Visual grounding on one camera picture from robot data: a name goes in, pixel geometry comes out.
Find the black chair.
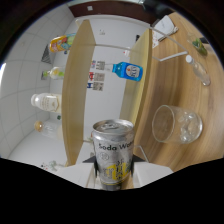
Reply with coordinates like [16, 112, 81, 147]
[141, 0, 174, 19]

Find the orange patterned book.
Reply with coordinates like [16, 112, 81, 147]
[151, 33, 161, 49]

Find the clear jar with cork lid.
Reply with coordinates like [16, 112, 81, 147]
[34, 119, 64, 140]

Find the green-capped clear bottle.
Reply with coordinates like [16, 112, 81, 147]
[42, 66, 66, 80]

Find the two-tier wooden shelf rack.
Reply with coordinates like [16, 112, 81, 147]
[61, 18, 189, 166]

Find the clear bottle with white cap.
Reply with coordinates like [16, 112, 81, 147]
[185, 54, 212, 87]

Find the large white plastic bottle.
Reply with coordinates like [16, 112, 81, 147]
[30, 92, 63, 114]

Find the silver soda water can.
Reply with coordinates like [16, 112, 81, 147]
[91, 118, 136, 191]

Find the ceiling air vent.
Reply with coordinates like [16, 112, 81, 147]
[40, 44, 54, 65]

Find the glass jar of limes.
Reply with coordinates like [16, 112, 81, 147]
[186, 31, 209, 57]

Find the clear glass tumbler with ice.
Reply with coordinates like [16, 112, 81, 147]
[151, 104, 204, 145]

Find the brown door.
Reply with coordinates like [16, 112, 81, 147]
[68, 0, 151, 18]

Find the blue liquid bottle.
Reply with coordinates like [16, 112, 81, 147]
[103, 61, 144, 83]

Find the blue and red wall poster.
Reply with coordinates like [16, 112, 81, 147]
[90, 59, 107, 72]

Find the plant in white vase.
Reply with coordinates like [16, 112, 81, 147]
[41, 160, 63, 172]

